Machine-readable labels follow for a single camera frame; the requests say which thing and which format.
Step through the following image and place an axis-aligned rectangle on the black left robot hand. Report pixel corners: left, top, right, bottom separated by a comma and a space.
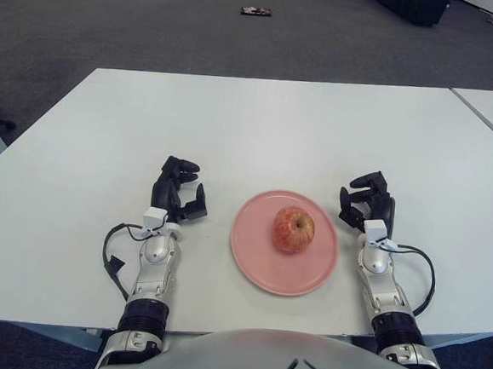
148, 154, 214, 228

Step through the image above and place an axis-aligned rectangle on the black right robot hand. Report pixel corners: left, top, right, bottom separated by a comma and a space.
335, 168, 400, 238

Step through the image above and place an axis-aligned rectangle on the red apple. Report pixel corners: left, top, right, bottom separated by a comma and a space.
271, 204, 318, 257

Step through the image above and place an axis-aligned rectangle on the pink round plate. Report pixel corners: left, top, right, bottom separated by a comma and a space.
226, 186, 343, 301

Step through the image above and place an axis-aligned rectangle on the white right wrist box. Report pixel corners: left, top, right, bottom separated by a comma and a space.
361, 218, 403, 251

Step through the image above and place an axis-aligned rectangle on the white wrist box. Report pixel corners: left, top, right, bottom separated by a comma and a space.
141, 206, 168, 234
361, 218, 403, 251

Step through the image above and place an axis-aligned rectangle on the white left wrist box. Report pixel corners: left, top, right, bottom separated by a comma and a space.
141, 206, 168, 234

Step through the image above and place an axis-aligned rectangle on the grey robot torso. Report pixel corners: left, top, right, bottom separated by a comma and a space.
90, 314, 470, 369

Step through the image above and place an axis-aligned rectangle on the small dark floor object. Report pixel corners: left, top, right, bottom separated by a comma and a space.
239, 5, 273, 18

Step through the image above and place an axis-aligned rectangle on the black furniture block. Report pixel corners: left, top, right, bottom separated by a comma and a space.
359, 0, 452, 30

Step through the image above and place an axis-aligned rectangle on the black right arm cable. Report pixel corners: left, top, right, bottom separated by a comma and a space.
389, 243, 439, 320

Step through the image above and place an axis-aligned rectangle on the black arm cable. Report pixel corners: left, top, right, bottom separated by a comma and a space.
389, 243, 439, 320
98, 222, 150, 305

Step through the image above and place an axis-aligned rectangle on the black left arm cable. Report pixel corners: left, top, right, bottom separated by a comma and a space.
98, 222, 150, 305

